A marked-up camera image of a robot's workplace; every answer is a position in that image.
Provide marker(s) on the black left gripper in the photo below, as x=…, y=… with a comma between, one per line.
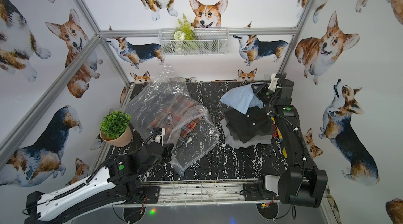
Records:
x=167, y=146

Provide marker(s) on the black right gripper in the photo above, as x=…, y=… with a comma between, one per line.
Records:
x=264, y=86

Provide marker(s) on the black buttoned shirt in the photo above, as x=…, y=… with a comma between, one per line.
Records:
x=255, y=122

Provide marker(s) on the light blue shirt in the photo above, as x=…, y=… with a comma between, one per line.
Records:
x=241, y=99

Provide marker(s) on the multicolour tartan plaid shirt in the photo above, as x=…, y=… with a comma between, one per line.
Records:
x=173, y=114

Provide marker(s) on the clear plastic vacuum bag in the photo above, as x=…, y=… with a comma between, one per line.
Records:
x=166, y=103

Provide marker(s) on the red black plaid shirt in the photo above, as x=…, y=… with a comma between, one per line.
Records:
x=275, y=131

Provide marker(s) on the grey shirt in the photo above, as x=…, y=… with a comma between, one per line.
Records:
x=237, y=144

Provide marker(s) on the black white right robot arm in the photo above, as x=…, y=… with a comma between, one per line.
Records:
x=302, y=183

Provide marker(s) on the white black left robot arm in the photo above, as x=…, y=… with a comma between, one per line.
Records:
x=116, y=181

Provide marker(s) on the green plant in beige pot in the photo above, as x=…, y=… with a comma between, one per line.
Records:
x=115, y=129

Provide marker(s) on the yellow plastic spatula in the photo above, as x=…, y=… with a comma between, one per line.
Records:
x=278, y=134

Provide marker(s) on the artificial fern with white flower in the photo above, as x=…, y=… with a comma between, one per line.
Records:
x=184, y=37

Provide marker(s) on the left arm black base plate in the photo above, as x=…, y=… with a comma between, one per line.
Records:
x=147, y=195

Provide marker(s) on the aluminium front rail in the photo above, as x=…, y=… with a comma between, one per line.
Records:
x=195, y=193

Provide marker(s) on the white wire wall basket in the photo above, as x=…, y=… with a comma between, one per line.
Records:
x=201, y=42

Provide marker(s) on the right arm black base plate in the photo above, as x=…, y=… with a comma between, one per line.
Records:
x=256, y=192

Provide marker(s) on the aluminium frame post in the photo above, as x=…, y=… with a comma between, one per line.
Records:
x=295, y=38

